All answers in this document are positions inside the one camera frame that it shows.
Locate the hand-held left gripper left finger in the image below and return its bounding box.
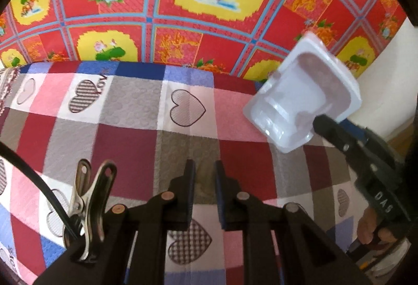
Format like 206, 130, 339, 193
33, 159, 196, 285

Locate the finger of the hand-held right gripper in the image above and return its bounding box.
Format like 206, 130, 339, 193
343, 123, 389, 146
312, 113, 376, 179

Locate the metal spring clip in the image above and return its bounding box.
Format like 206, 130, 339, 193
61, 159, 118, 263

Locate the person's right forearm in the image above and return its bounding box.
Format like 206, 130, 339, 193
359, 239, 410, 277

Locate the white plastic tray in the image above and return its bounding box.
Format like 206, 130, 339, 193
243, 31, 362, 154

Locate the black cable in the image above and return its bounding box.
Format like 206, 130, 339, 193
0, 141, 80, 241

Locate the red floral wall cloth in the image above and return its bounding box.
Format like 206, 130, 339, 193
0, 0, 409, 85

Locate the person's right hand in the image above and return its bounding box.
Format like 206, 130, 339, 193
357, 207, 398, 246

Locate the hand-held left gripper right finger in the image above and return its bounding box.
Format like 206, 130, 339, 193
214, 160, 373, 285

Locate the checkered heart blanket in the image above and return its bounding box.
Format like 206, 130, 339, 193
0, 61, 394, 285

